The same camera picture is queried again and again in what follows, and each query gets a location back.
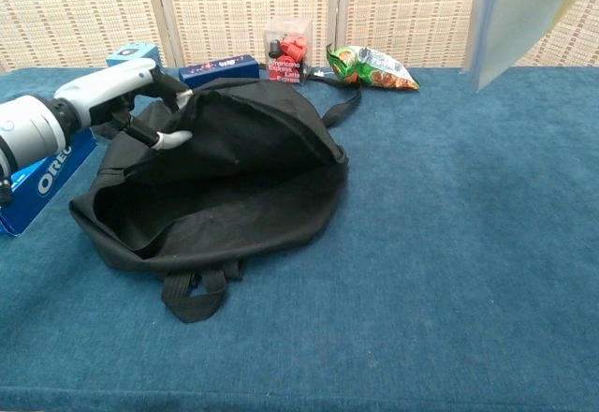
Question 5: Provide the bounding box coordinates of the blue table cloth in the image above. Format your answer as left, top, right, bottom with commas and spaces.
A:
0, 65, 599, 412

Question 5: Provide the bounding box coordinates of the light blue cube box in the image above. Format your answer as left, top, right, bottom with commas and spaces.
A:
105, 41, 166, 80

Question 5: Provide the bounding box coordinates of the white paper booklet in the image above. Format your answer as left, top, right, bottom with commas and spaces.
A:
460, 0, 596, 93

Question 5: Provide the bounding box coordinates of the clear box with red capsules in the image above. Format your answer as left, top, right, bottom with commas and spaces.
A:
262, 16, 314, 88

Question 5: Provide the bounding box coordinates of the woven folding screen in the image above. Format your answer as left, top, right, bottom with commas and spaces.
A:
0, 0, 599, 75

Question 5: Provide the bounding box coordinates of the dark blue long box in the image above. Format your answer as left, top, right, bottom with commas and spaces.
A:
178, 52, 261, 93

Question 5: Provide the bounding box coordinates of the green snack bag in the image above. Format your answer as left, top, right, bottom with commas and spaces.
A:
326, 42, 421, 92

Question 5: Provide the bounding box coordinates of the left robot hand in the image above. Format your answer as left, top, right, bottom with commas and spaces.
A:
54, 58, 194, 151

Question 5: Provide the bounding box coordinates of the blue Oreo cookie box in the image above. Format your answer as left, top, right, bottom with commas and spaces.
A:
0, 128, 98, 238

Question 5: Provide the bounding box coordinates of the black backpack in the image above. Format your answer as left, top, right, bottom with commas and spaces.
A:
68, 72, 363, 324

